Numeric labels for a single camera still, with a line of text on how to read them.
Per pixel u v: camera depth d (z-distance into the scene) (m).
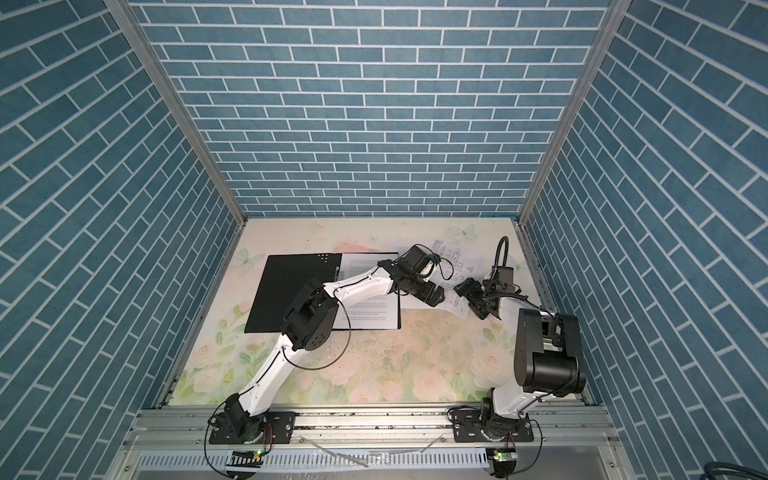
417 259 0.80
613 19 0.72
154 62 0.78
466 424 0.74
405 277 0.76
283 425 0.74
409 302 0.89
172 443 0.73
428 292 0.87
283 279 1.02
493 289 0.77
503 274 0.77
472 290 0.87
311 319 0.59
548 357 0.46
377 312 0.94
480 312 0.87
